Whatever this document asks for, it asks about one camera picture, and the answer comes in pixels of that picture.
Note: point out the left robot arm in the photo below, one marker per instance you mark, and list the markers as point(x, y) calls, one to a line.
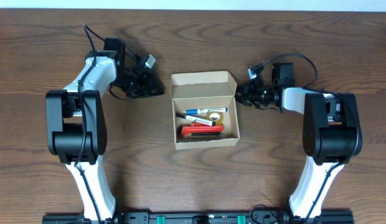
point(76, 128)

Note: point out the yellow tape roll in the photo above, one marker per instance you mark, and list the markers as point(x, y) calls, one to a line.
point(215, 116)

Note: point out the open cardboard box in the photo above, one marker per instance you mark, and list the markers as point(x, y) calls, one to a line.
point(202, 90)

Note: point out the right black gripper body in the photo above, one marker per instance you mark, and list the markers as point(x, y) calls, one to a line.
point(259, 94)

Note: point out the red stapler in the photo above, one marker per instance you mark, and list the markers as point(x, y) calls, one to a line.
point(206, 134)

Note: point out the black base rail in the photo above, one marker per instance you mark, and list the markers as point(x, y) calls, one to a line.
point(257, 216)

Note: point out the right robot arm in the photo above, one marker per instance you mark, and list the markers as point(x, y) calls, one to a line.
point(331, 134)

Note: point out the orange utility knife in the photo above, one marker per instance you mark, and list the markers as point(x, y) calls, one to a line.
point(195, 128)

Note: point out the black whiteboard marker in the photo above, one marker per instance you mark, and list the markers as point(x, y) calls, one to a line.
point(196, 119)

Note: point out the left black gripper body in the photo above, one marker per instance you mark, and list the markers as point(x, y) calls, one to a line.
point(132, 83)

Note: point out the blue whiteboard marker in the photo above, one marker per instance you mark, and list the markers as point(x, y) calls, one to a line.
point(208, 110)

